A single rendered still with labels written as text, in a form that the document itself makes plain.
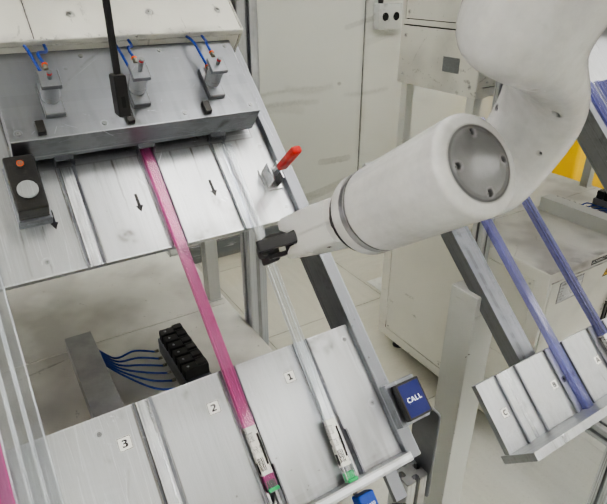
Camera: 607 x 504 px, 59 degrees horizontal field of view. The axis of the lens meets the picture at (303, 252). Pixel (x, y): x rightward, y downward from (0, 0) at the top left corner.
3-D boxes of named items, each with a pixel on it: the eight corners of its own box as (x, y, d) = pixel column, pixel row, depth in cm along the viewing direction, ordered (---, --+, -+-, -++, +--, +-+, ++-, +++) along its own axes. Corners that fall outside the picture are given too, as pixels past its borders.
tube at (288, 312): (353, 479, 69) (357, 478, 68) (344, 483, 68) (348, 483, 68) (229, 147, 83) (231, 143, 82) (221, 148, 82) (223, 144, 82)
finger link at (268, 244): (330, 222, 58) (309, 233, 64) (265, 235, 55) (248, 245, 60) (333, 233, 58) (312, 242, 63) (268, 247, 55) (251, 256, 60)
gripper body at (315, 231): (398, 171, 56) (343, 199, 66) (315, 183, 52) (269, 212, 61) (417, 240, 56) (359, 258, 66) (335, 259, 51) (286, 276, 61)
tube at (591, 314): (629, 380, 87) (635, 378, 86) (624, 383, 86) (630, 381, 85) (480, 120, 99) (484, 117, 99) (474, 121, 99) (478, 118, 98)
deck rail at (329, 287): (398, 456, 79) (421, 453, 74) (387, 462, 78) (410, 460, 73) (227, 65, 96) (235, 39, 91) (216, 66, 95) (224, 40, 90)
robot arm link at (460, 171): (409, 160, 55) (333, 170, 50) (511, 104, 43) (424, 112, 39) (432, 240, 54) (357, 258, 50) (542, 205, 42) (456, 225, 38)
